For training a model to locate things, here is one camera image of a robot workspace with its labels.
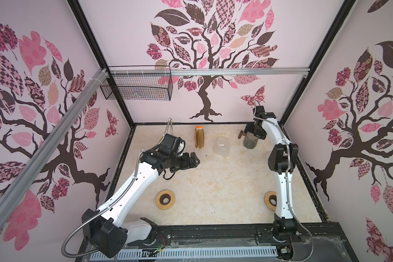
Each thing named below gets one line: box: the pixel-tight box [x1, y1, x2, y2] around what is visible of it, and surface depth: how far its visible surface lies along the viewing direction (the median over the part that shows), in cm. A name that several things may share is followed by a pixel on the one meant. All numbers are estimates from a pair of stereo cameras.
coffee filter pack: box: [194, 125, 205, 150], surface depth 106 cm
